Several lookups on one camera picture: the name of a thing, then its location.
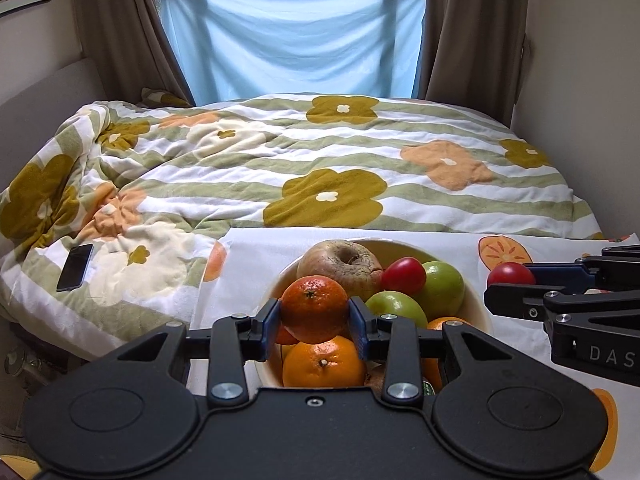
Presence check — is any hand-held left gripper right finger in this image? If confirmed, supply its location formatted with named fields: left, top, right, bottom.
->
left=348, top=296, right=517, bottom=409

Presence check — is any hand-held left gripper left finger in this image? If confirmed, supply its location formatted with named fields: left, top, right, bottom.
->
left=102, top=297, right=282, bottom=411

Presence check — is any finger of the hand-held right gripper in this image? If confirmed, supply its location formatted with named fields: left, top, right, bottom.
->
left=482, top=283, right=640, bottom=321
left=522, top=244, right=640, bottom=296

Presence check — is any red tomato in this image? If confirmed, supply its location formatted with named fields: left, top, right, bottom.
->
left=381, top=257, right=427, bottom=295
left=487, top=262, right=537, bottom=291

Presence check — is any cream bowl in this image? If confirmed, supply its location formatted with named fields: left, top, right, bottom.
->
left=254, top=238, right=495, bottom=391

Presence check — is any green apple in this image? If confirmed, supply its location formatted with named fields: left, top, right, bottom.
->
left=365, top=290, right=428, bottom=331
left=420, top=260, right=466, bottom=321

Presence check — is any large orange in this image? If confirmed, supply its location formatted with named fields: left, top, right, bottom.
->
left=282, top=336, right=367, bottom=389

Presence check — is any brown kiwi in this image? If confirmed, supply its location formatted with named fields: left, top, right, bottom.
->
left=364, top=367, right=396, bottom=391

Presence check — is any brownish apple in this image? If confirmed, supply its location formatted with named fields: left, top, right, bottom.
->
left=297, top=240, right=385, bottom=303

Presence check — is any floral striped blanket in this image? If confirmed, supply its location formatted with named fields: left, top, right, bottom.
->
left=0, top=92, right=603, bottom=331

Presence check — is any black smartphone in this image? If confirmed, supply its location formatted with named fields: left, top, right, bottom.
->
left=56, top=243, right=95, bottom=293

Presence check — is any floral pillow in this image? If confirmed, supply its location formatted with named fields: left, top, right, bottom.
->
left=140, top=87, right=193, bottom=109

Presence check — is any brown curtain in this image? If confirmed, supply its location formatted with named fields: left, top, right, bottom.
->
left=417, top=0, right=533, bottom=126
left=70, top=0, right=201, bottom=106

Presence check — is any light blue cloth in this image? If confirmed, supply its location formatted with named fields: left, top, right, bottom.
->
left=159, top=0, right=428, bottom=107

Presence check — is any grey headboard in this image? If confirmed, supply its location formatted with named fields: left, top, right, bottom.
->
left=0, top=57, right=108, bottom=126

